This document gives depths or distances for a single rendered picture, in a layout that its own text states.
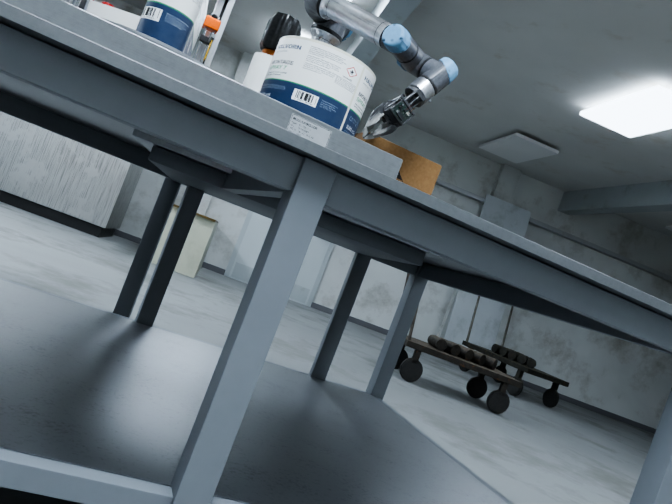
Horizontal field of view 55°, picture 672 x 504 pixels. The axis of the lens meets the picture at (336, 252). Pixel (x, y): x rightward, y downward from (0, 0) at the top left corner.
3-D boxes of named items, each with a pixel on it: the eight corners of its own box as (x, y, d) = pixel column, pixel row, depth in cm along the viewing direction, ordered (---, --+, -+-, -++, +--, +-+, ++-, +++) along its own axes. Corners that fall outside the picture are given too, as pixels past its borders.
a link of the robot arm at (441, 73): (441, 68, 206) (461, 81, 202) (416, 89, 204) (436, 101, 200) (440, 50, 199) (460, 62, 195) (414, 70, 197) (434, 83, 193)
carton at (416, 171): (338, 206, 213) (367, 130, 213) (317, 205, 235) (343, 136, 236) (415, 238, 223) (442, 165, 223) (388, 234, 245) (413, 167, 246)
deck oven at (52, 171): (121, 238, 890) (179, 91, 895) (103, 239, 761) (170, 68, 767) (-3, 192, 862) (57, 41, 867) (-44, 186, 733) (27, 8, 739)
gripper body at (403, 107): (387, 106, 189) (416, 82, 192) (375, 109, 197) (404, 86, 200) (401, 127, 191) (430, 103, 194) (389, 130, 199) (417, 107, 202)
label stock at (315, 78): (231, 104, 124) (258, 34, 124) (300, 143, 139) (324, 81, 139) (301, 115, 111) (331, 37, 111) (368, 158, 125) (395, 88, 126)
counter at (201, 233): (201, 267, 909) (219, 221, 910) (193, 278, 710) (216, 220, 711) (155, 250, 898) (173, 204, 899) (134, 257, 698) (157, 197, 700)
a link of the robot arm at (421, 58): (402, 33, 200) (427, 48, 195) (415, 50, 210) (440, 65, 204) (386, 54, 201) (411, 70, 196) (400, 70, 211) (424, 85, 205)
